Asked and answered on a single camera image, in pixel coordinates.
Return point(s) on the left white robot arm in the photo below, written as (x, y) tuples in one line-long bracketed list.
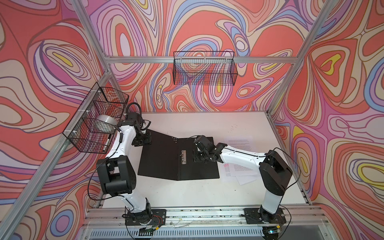
[(117, 176)]

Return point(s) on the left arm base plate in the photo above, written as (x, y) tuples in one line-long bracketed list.
[(156, 218)]

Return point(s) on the printed paper sheet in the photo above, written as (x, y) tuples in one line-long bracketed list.
[(228, 172), (245, 143)]

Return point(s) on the bottom blank paper sheet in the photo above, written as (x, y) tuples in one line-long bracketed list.
[(242, 180)]

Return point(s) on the black wire basket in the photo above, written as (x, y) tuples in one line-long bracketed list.
[(93, 128), (204, 68)]

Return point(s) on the white marker pen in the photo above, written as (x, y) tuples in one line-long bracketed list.
[(106, 145)]

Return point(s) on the silver tape roll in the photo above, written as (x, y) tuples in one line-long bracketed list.
[(105, 124)]

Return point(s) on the white folder black inside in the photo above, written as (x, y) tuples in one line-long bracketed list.
[(171, 158)]

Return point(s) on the black wire basket back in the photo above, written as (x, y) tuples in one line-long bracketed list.
[(204, 68)]

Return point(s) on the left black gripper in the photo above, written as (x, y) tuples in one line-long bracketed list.
[(147, 140)]

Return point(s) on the black wire basket left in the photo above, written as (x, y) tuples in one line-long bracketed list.
[(93, 128)]

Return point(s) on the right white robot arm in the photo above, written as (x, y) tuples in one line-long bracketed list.
[(274, 171)]

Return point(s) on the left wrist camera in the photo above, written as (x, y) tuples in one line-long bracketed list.
[(134, 116)]

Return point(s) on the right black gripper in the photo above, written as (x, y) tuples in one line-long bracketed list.
[(195, 157)]

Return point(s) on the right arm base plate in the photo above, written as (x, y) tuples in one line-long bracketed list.
[(257, 216)]

